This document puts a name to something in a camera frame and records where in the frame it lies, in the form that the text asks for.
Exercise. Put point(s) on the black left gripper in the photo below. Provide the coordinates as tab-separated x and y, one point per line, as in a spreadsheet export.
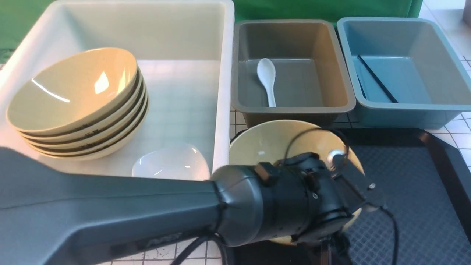
307	199

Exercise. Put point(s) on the yellow noodle bowl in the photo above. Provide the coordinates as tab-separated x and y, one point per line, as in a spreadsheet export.
265	143

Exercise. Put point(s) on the small white square dish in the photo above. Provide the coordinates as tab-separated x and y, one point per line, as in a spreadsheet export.
179	161

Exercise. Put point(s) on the white ceramic soup spoon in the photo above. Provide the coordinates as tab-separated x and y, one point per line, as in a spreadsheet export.
266	73

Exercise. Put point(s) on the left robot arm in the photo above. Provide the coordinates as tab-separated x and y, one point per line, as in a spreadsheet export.
50	217

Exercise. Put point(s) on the bottom stacked yellow bowl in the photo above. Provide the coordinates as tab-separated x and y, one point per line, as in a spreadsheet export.
109	146

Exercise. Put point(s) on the black textured serving tray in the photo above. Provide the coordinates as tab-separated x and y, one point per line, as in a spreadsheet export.
426	184

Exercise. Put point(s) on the grey plastic bin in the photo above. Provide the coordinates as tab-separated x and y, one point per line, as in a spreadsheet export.
312	82

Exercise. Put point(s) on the blue plastic bin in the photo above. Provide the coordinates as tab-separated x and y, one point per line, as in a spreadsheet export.
417	64

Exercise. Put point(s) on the large white plastic bin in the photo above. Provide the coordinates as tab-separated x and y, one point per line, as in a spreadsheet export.
184	50

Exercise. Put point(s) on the green cloth backdrop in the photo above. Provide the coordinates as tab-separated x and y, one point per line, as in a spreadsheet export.
18	16

